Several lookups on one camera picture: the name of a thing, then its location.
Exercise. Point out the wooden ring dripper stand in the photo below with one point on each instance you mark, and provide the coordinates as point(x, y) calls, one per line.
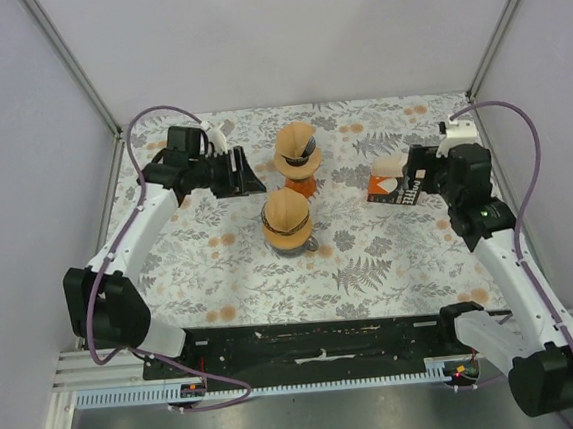
point(298, 172)

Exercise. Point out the grey glass dripper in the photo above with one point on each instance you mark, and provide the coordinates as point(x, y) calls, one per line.
point(284, 224)

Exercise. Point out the floral tablecloth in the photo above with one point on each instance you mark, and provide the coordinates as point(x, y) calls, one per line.
point(210, 264)

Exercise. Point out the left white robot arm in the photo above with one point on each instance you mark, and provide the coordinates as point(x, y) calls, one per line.
point(104, 303)

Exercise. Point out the blue glass dripper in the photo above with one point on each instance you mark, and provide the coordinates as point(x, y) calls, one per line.
point(305, 155)

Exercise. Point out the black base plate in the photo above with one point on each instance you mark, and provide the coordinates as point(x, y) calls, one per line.
point(321, 350)

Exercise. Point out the aluminium frame rail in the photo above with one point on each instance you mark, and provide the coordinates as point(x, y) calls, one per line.
point(76, 371)

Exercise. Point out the orange glass carafe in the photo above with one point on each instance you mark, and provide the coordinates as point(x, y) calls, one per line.
point(306, 186)

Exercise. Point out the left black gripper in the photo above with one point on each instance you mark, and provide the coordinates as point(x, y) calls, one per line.
point(240, 182)

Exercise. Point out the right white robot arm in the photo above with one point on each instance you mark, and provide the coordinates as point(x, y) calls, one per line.
point(537, 358)

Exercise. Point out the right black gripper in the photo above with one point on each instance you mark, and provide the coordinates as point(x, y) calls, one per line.
point(423, 158)

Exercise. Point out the orange coffee filter box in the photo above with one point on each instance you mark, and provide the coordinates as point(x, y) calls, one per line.
point(386, 181)

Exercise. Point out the grey glass carafe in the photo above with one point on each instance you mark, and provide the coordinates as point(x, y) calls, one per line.
point(311, 245)

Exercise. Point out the brown paper coffee filter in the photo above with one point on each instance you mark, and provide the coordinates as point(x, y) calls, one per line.
point(291, 140)

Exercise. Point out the white cable duct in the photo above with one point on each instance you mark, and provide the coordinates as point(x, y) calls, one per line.
point(433, 370)

